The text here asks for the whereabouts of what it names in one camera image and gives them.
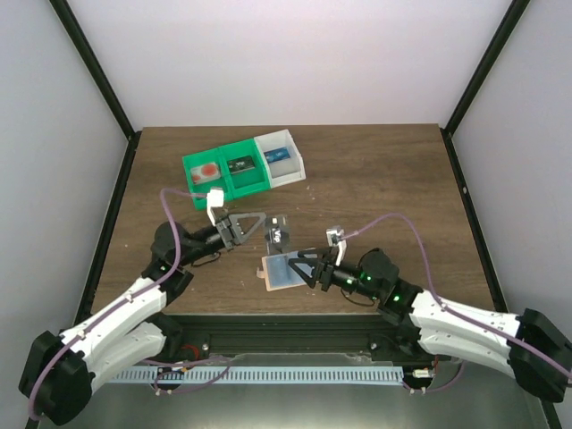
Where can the light blue slotted cable duct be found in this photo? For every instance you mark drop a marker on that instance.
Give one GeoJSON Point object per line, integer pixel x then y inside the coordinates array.
{"type": "Point", "coordinates": [359, 375]}

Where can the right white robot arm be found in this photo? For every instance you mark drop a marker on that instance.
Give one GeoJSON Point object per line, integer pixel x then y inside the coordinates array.
{"type": "Point", "coordinates": [528, 347]}

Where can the black card in bin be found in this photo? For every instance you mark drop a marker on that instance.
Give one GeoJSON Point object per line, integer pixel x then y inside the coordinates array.
{"type": "Point", "coordinates": [241, 164]}

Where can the blue card in bin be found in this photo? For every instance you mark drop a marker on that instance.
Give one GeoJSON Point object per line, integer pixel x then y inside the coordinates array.
{"type": "Point", "coordinates": [276, 155]}

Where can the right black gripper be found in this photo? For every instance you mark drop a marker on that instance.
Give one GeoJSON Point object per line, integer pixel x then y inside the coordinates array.
{"type": "Point", "coordinates": [323, 268]}

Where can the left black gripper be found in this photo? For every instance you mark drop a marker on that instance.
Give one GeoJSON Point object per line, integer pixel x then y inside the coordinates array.
{"type": "Point", "coordinates": [228, 232]}

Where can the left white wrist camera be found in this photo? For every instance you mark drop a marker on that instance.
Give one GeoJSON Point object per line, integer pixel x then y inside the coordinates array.
{"type": "Point", "coordinates": [214, 200]}

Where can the black VIP card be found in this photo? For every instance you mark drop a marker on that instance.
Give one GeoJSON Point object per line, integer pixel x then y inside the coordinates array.
{"type": "Point", "coordinates": [277, 234]}

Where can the red dotted card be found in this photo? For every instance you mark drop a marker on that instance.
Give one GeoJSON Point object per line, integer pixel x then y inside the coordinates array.
{"type": "Point", "coordinates": [205, 173]}

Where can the green bin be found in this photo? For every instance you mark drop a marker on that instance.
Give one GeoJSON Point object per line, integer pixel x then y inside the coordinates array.
{"type": "Point", "coordinates": [203, 157]}
{"type": "Point", "coordinates": [247, 183]}

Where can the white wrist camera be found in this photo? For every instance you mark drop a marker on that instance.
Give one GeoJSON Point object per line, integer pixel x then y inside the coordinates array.
{"type": "Point", "coordinates": [336, 239]}
{"type": "Point", "coordinates": [214, 200]}

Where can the white bin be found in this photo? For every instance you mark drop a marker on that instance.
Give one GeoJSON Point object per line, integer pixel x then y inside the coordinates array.
{"type": "Point", "coordinates": [283, 162]}

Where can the pink leather card holder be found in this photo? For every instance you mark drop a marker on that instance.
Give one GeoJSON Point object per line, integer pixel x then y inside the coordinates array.
{"type": "Point", "coordinates": [277, 274]}

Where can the middle green bin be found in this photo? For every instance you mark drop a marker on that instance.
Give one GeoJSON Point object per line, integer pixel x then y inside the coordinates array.
{"type": "Point", "coordinates": [247, 183]}

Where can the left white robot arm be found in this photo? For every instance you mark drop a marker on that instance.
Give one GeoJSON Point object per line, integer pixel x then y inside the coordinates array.
{"type": "Point", "coordinates": [63, 371]}

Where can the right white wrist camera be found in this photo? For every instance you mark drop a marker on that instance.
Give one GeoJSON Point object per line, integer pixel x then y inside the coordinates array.
{"type": "Point", "coordinates": [336, 239]}

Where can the left green bin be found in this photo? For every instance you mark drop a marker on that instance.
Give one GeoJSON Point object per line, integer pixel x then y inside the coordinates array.
{"type": "Point", "coordinates": [203, 157]}

